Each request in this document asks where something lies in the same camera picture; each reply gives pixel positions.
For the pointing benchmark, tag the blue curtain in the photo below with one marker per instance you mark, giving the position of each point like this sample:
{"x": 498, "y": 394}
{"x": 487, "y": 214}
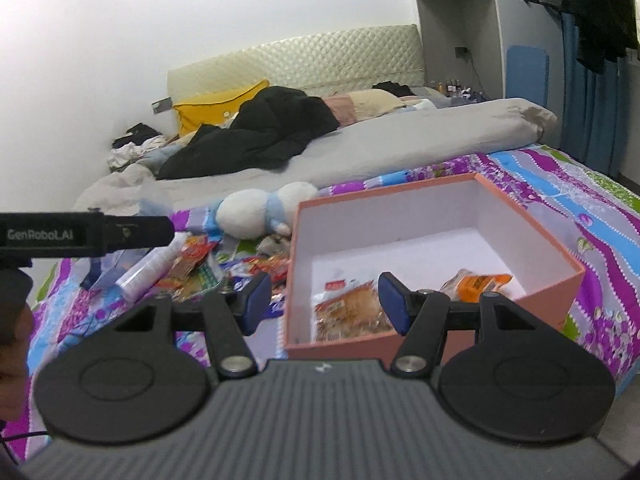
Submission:
{"x": 595, "y": 120}

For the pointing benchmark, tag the row of small bottles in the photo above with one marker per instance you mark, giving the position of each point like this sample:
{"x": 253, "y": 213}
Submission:
{"x": 457, "y": 89}

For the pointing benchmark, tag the grey duvet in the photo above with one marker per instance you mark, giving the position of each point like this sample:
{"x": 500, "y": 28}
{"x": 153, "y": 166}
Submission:
{"x": 375, "y": 155}

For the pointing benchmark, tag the heap of light clothes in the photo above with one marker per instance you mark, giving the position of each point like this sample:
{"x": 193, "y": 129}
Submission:
{"x": 132, "y": 147}

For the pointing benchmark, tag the white cylindrical bottle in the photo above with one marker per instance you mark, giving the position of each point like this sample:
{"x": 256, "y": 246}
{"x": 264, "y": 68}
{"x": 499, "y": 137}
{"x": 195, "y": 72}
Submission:
{"x": 145, "y": 275}

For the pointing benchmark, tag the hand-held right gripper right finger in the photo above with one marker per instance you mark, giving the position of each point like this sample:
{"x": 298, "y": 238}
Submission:
{"x": 392, "y": 305}

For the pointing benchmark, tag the clear plastic bag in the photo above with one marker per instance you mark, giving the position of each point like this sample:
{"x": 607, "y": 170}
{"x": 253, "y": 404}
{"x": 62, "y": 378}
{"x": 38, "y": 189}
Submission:
{"x": 107, "y": 270}

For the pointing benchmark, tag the dark hanging clothes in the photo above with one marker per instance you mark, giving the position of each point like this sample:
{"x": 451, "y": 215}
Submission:
{"x": 600, "y": 10}

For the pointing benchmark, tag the white snack packet red label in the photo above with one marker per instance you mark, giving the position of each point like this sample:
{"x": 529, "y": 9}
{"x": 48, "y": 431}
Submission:
{"x": 345, "y": 315}

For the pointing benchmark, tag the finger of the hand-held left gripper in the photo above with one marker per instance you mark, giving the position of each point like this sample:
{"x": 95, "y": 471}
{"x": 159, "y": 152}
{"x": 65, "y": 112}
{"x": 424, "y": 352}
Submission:
{"x": 140, "y": 232}

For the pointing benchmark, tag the clear orange snack packet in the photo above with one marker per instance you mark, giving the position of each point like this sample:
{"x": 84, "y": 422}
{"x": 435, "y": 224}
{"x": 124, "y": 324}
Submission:
{"x": 475, "y": 285}

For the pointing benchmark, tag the yellow pillow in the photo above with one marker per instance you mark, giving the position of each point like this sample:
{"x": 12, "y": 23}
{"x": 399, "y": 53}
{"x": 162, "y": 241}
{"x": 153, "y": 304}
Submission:
{"x": 205, "y": 110}

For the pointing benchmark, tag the black garment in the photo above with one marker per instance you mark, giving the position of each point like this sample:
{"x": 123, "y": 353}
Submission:
{"x": 392, "y": 89}

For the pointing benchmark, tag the pile of colourful snack packets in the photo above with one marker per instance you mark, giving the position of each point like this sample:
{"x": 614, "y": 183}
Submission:
{"x": 195, "y": 265}

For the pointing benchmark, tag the beige pillow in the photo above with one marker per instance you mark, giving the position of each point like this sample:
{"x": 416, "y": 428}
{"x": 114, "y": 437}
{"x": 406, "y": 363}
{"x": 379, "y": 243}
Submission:
{"x": 375, "y": 102}

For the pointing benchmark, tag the white cabinet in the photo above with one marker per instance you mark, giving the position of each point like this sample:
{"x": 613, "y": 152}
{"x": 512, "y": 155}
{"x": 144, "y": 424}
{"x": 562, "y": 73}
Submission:
{"x": 450, "y": 35}

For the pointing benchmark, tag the cream padded headboard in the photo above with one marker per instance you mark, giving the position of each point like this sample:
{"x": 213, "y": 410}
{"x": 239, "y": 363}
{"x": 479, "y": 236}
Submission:
{"x": 325, "y": 55}

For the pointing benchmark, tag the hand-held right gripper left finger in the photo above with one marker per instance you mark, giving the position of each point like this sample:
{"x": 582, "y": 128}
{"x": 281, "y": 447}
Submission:
{"x": 256, "y": 305}

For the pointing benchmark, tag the grey wall plate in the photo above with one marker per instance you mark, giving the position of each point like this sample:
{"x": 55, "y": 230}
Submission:
{"x": 162, "y": 106}

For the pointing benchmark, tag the pink cardboard box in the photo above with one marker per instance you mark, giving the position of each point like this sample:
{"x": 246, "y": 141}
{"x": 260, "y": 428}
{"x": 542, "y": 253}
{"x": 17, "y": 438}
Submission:
{"x": 345, "y": 350}

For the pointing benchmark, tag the black jacket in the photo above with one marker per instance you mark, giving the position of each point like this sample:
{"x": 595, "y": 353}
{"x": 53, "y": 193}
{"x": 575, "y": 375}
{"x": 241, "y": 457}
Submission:
{"x": 260, "y": 130}

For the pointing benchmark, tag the blue board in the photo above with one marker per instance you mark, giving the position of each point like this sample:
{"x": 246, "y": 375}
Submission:
{"x": 527, "y": 75}

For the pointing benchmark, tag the person's left hand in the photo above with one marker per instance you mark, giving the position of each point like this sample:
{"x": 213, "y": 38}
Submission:
{"x": 12, "y": 380}

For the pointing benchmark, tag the white blue plush toy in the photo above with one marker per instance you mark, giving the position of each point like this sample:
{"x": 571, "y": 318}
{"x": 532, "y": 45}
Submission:
{"x": 245, "y": 212}

